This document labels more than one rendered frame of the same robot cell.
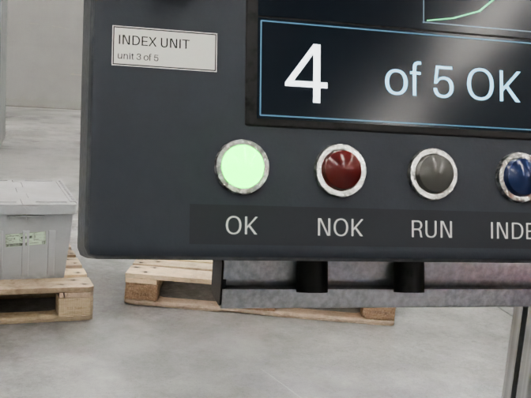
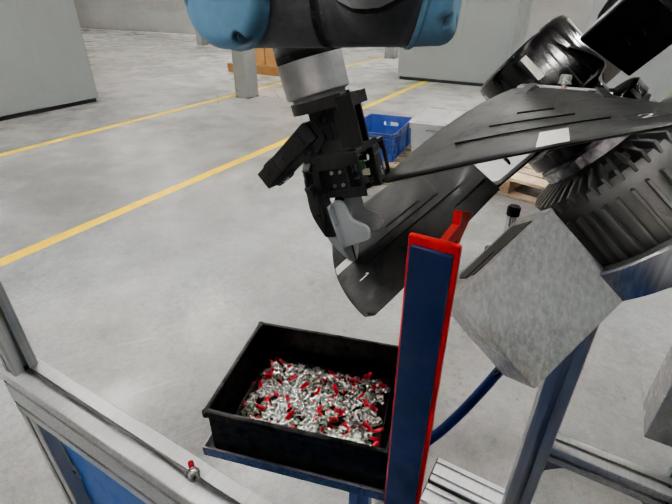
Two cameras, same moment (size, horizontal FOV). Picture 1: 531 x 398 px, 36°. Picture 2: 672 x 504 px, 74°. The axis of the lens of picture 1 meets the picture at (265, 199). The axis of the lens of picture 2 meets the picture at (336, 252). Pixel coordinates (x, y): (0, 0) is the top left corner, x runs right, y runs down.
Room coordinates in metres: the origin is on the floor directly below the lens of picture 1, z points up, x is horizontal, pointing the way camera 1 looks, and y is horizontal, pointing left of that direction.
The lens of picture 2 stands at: (0.51, -0.79, 1.29)
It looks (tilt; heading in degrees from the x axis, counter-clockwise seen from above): 30 degrees down; 45
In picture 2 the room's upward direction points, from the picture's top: straight up
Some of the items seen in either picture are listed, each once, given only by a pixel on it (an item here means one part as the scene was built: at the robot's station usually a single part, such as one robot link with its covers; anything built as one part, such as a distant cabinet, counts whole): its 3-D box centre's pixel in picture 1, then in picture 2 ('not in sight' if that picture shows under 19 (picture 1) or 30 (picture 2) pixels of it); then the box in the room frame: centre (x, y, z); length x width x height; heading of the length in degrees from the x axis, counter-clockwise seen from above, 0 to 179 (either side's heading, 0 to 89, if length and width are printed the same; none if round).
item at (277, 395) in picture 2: not in sight; (313, 405); (0.77, -0.49, 0.83); 0.19 x 0.14 x 0.02; 120
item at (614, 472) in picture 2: not in sight; (605, 468); (1.19, -0.79, 0.56); 0.19 x 0.04 x 0.04; 105
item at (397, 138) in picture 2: not in sight; (380, 136); (3.37, 1.54, 0.25); 0.60 x 0.41 x 0.22; 22
